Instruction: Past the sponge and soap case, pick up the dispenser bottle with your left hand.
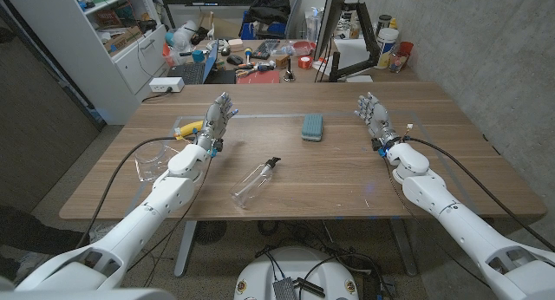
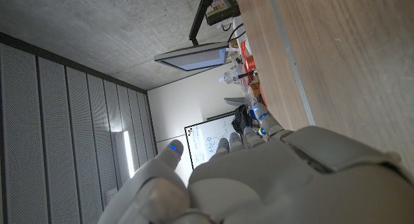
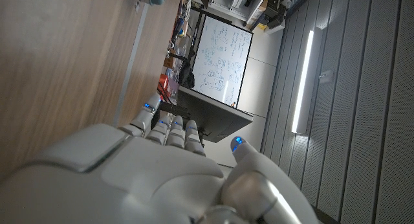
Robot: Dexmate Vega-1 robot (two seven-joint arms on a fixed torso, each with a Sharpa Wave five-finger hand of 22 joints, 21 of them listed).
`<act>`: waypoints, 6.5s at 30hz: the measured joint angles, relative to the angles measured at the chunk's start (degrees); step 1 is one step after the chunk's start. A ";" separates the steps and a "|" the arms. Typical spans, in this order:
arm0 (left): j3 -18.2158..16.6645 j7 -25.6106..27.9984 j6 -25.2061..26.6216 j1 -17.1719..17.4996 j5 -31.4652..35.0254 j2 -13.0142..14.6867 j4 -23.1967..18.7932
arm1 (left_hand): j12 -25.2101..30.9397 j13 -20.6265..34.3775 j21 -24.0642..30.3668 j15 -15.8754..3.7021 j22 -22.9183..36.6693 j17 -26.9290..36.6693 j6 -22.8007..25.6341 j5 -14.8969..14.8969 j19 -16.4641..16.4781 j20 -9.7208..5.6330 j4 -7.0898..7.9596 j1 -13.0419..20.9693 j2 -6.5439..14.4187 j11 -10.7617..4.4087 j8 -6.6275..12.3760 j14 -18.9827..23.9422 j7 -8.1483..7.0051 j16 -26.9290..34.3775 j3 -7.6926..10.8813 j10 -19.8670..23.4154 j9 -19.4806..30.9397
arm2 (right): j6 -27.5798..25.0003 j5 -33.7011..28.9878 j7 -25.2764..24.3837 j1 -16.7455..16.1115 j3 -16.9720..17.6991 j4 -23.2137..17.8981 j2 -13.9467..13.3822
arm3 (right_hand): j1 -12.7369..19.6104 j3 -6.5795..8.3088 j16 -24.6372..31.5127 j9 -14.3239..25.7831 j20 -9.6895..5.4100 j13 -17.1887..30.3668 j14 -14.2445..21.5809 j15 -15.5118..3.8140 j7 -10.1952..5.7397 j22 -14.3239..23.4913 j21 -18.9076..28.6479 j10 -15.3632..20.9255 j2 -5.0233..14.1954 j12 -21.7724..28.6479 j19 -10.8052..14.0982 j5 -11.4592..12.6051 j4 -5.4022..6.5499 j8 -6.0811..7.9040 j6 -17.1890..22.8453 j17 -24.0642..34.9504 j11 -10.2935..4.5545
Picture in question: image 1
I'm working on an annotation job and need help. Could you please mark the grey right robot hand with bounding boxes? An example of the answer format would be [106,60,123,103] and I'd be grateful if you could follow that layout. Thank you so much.
[354,91,402,150]

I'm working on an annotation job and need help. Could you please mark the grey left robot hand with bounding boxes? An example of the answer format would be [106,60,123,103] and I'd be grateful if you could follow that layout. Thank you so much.
[195,91,239,150]

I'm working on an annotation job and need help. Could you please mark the clear dispenser bottle black pump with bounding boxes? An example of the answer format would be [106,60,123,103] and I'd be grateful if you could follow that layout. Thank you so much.
[229,156,282,210]

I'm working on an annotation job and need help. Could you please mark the yellow sponge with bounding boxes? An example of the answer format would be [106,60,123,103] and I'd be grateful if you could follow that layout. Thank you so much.
[173,120,204,140]

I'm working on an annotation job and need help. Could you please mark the white power strip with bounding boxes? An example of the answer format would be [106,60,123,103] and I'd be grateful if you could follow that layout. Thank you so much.
[148,76,186,94]

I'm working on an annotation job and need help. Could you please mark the red mat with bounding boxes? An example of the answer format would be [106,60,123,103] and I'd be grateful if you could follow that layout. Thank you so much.
[236,69,282,85]

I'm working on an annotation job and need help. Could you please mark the large white tub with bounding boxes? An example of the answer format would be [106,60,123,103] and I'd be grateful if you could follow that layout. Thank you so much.
[375,27,400,70]

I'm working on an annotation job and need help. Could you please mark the clear plastic container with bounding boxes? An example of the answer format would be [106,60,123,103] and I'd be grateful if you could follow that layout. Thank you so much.
[134,140,181,183]

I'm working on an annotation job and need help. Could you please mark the black keyboard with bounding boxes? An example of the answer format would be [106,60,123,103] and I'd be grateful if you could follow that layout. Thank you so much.
[253,38,281,61]

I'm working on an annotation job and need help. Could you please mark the blue bin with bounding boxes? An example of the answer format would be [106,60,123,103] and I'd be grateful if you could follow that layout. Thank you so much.
[238,10,287,41]

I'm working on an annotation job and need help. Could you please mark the dark lidded can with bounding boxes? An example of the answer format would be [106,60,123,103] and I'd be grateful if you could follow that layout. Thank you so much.
[376,14,393,36]

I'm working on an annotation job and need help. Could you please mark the red bowl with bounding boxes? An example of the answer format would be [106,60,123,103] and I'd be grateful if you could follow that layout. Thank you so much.
[292,40,317,56]

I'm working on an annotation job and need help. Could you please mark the black round fan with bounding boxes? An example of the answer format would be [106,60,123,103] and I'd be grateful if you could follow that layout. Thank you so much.
[193,220,228,245]

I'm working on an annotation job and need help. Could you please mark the black computer monitor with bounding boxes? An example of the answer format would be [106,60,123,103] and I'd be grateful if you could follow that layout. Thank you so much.
[312,0,350,61]

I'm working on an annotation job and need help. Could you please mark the cardboard box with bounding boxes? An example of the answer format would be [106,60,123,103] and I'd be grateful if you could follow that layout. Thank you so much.
[102,25,143,55]

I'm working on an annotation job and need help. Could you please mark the black backpack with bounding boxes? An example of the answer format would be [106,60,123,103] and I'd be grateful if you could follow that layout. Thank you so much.
[245,0,291,26]

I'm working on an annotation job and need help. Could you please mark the grey table leg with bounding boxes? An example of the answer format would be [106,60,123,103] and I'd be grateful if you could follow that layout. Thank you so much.
[388,217,420,277]
[173,220,199,278]

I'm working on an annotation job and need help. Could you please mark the white shelf cabinet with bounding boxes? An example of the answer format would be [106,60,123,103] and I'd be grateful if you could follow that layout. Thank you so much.
[0,0,170,126]

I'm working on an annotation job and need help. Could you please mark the white robot torso base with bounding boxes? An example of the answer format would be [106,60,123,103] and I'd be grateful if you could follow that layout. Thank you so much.
[233,246,360,300]

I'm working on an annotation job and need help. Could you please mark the person leg dark trousers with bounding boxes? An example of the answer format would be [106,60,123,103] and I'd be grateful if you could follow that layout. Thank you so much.
[0,204,90,256]

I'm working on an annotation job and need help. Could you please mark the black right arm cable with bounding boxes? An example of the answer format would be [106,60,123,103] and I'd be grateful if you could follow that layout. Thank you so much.
[405,136,555,251]

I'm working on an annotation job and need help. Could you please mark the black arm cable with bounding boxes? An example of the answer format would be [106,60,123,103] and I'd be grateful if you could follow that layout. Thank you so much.
[75,136,199,249]
[405,136,555,251]

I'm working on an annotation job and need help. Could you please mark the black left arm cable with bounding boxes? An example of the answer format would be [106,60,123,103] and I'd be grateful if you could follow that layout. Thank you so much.
[75,136,199,249]

